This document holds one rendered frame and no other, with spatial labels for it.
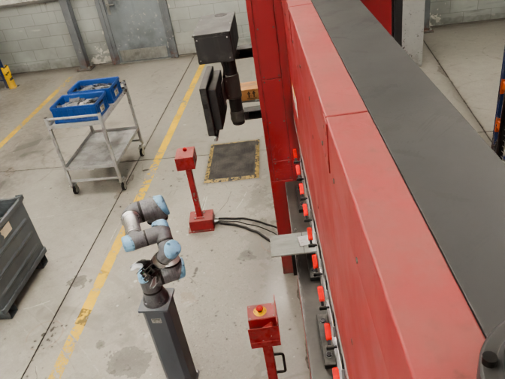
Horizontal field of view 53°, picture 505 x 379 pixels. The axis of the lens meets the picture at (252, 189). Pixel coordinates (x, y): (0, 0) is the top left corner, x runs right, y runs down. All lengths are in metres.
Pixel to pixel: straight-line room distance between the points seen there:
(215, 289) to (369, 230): 3.37
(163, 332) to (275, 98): 1.61
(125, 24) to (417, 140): 9.05
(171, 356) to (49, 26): 8.12
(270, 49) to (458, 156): 2.32
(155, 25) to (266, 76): 6.61
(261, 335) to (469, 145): 1.90
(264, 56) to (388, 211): 2.45
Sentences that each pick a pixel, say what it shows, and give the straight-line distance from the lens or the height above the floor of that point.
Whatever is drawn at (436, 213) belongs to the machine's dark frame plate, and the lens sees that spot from 0.85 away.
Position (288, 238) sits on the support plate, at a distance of 2.89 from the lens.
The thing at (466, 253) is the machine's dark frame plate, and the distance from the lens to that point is 0.77.
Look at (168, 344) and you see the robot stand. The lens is 3.19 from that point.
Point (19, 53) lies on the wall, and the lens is 10.96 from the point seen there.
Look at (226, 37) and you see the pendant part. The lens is 3.34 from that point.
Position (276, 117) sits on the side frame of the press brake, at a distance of 3.37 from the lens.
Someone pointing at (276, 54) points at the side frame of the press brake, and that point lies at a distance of 3.22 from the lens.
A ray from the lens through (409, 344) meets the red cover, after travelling 0.65.
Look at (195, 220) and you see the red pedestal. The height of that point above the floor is 0.12.
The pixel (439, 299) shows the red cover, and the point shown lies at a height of 2.30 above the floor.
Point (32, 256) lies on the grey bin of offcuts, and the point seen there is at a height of 0.20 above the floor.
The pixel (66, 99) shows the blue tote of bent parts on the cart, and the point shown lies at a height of 0.96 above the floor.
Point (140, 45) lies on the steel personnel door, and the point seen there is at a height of 0.29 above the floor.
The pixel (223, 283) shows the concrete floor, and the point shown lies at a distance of 4.17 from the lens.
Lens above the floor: 2.80
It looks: 32 degrees down
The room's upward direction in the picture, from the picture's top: 9 degrees counter-clockwise
